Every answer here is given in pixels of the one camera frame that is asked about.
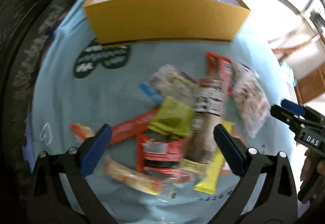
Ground grey purple snack packet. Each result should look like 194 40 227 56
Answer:
147 65 198 106

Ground person's right hand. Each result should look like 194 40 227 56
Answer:
300 149 312 181

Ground dark carved wooden cabinet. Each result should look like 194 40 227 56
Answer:
1 0 76 223

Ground light blue tablecloth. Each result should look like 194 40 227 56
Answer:
31 0 290 223

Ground yellow snack bar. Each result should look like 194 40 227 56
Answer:
193 120 236 195

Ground white rice cracker packet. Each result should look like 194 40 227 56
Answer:
184 113 223 163

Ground white patterned snack packet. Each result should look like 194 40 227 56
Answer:
231 61 271 138

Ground red white black packet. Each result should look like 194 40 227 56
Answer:
195 52 233 117

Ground long red snack bar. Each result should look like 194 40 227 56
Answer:
110 108 157 145

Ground green snack packet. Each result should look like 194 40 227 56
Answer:
148 96 195 138

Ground clear yellow cracker packet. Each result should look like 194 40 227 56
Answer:
104 156 163 196

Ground yellow cardboard box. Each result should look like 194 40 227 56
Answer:
83 0 250 46

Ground red black snack packet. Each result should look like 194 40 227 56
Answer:
135 134 186 176

